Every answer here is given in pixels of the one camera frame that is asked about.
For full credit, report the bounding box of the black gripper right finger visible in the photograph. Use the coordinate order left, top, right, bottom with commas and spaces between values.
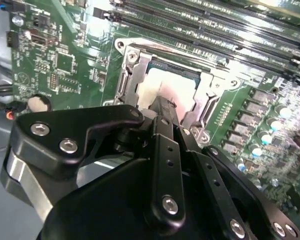
164, 98, 300, 240

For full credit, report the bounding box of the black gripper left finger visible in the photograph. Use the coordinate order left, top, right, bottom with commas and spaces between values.
0, 96, 188, 230

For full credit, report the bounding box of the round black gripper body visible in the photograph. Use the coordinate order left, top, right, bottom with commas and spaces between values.
41, 156, 227, 240

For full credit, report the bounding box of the silver CPU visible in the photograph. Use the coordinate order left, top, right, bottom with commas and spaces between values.
136, 61, 202, 123

